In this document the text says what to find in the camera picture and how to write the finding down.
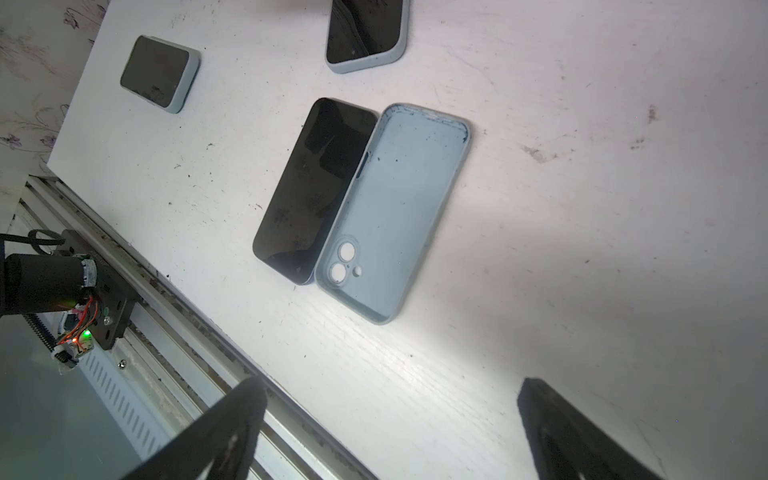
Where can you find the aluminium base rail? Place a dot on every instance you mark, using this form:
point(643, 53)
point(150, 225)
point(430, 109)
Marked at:
point(182, 352)

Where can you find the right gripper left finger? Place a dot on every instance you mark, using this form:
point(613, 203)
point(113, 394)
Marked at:
point(220, 444)

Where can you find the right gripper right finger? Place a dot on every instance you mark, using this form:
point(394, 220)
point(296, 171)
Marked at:
point(565, 444)

